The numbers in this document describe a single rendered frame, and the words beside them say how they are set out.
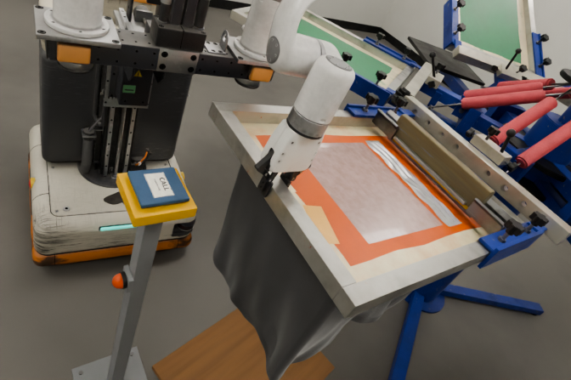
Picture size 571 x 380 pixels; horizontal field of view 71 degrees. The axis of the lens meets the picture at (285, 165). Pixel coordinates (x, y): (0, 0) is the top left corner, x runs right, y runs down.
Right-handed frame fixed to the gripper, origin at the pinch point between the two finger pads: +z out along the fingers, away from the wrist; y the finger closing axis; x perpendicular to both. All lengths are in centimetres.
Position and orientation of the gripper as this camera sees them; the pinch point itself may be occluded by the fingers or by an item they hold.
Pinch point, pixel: (274, 184)
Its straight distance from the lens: 83.0
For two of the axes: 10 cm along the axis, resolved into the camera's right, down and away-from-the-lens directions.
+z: -4.0, 7.5, 5.3
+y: -7.7, 0.4, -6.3
